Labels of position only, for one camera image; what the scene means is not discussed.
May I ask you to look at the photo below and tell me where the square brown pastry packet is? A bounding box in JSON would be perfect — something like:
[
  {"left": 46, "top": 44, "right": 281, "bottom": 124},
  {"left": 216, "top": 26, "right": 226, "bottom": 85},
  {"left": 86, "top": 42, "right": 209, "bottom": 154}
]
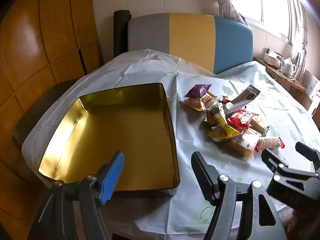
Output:
[{"left": 229, "top": 129, "right": 263, "bottom": 159}]

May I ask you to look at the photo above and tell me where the grey yellow blue sofa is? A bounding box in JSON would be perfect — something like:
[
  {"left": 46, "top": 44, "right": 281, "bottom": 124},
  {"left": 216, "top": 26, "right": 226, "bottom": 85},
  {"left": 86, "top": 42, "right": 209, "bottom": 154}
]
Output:
[{"left": 127, "top": 12, "right": 253, "bottom": 75}]

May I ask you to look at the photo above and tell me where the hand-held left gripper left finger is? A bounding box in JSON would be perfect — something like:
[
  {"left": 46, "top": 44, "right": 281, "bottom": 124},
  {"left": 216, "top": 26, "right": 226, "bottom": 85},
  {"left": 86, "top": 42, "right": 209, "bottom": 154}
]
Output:
[{"left": 27, "top": 151, "right": 125, "bottom": 240}]

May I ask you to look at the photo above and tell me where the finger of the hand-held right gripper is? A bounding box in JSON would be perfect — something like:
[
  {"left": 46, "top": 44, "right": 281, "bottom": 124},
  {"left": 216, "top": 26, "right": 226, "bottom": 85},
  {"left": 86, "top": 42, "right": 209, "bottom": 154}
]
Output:
[
  {"left": 261, "top": 149, "right": 320, "bottom": 209},
  {"left": 295, "top": 142, "right": 320, "bottom": 174}
]

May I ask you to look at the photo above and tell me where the pile of mixed snack packets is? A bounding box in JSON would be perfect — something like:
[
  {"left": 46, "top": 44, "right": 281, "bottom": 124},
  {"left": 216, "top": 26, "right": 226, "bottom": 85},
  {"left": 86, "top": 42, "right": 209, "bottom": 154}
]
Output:
[{"left": 179, "top": 84, "right": 285, "bottom": 159}]

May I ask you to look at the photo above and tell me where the patterned tissue box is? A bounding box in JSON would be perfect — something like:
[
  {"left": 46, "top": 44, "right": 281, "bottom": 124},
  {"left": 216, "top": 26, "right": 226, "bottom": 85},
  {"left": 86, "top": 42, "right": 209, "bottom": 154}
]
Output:
[{"left": 264, "top": 50, "right": 284, "bottom": 67}]

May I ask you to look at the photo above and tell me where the pale green-printed tablecloth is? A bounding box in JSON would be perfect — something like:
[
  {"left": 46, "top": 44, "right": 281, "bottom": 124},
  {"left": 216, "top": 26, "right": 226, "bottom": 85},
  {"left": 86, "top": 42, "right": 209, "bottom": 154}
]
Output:
[{"left": 21, "top": 49, "right": 320, "bottom": 230}]

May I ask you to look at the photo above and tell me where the window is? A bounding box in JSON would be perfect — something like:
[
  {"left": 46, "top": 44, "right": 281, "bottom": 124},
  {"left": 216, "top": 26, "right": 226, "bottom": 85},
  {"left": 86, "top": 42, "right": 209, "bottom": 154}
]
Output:
[{"left": 230, "top": 0, "right": 308, "bottom": 38}]

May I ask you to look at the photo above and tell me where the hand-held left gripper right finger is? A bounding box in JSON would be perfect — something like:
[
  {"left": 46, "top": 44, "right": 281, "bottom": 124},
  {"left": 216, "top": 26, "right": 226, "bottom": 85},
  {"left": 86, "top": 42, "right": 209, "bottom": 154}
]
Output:
[{"left": 191, "top": 151, "right": 288, "bottom": 240}]

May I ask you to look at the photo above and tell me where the red-ended crisp bar packet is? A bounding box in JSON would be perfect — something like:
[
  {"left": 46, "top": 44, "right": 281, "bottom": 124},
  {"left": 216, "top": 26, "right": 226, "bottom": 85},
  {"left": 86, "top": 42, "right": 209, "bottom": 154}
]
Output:
[{"left": 255, "top": 137, "right": 285, "bottom": 153}]

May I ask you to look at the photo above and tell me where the wooden side table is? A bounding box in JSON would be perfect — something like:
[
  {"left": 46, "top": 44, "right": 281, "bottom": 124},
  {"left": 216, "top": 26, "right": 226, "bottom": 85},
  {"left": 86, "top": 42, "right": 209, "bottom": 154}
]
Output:
[{"left": 254, "top": 57, "right": 307, "bottom": 93}]

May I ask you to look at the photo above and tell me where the white teapot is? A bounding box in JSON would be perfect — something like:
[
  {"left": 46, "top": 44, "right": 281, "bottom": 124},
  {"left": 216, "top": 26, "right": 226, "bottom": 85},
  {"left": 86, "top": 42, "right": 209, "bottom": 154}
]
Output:
[{"left": 282, "top": 57, "right": 297, "bottom": 76}]

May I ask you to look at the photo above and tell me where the patterned curtain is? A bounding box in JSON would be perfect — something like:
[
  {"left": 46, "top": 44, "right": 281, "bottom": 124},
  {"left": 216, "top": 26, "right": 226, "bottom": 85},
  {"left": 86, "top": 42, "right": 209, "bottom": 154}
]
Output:
[{"left": 210, "top": 0, "right": 248, "bottom": 25}]

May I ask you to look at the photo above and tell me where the gold tin box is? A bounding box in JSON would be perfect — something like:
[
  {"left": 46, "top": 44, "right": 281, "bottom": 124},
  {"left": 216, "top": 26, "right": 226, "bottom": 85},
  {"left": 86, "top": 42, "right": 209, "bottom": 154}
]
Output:
[{"left": 37, "top": 82, "right": 181, "bottom": 197}]

